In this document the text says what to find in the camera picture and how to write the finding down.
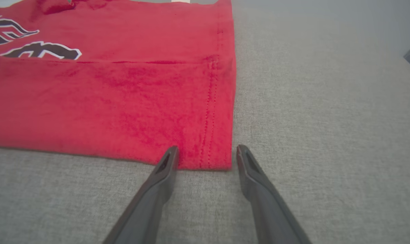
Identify red t-shirt with lettering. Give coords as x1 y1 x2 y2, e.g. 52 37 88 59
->
0 0 237 171

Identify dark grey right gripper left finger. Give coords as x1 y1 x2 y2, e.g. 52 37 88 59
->
102 146 179 244

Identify grey fabric sofa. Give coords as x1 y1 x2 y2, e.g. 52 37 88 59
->
0 3 410 244

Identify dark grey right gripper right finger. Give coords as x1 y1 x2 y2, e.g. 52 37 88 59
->
237 145 312 244

